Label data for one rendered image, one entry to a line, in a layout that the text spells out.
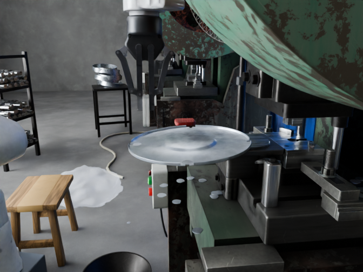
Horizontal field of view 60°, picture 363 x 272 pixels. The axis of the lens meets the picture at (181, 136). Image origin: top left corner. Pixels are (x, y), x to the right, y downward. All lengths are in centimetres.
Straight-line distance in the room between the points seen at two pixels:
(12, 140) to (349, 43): 72
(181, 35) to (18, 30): 599
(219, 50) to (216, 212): 148
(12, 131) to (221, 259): 55
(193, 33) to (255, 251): 161
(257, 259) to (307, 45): 43
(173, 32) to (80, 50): 551
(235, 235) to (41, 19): 720
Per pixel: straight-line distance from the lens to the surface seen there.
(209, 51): 207
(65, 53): 750
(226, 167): 75
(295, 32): 27
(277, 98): 71
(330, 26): 28
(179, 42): 204
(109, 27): 735
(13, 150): 84
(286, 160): 76
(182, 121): 106
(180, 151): 69
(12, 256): 94
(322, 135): 105
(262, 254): 63
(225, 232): 67
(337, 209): 64
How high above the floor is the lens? 101
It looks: 16 degrees down
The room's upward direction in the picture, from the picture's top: straight up
